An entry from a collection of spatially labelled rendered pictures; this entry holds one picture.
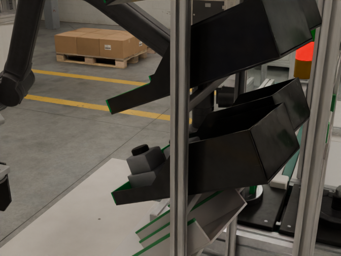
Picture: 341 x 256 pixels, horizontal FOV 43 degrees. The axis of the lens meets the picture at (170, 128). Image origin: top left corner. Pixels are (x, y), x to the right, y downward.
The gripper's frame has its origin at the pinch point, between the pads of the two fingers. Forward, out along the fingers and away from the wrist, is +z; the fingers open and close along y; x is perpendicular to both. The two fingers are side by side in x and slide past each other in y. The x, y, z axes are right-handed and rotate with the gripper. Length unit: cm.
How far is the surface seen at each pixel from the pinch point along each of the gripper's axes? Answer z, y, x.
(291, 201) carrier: 9.6, 1.5, -24.1
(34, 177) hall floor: 104, 124, 176
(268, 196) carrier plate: 9.6, 2.0, -18.2
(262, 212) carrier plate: 9.5, -6.5, -18.4
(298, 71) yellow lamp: -21.3, 16.9, -21.1
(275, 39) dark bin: -42, -51, -26
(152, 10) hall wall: 69, 791, 393
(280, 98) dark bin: -30, -34, -25
